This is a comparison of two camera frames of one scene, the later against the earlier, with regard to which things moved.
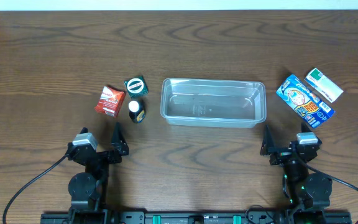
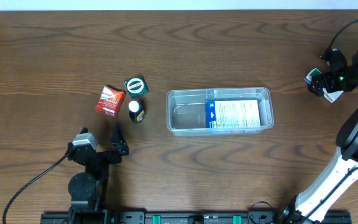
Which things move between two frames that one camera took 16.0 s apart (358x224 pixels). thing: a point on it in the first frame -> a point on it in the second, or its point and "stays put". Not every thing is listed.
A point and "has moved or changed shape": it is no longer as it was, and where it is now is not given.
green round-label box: [136, 86] stays put
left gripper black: [119, 143] stays put
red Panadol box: [110, 101] stays put
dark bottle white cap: [137, 111] stays put
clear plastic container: [213, 103] has moved or changed shape
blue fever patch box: [304, 101] -> [232, 114]
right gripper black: [283, 154] -> [319, 84]
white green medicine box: [324, 86] stays put
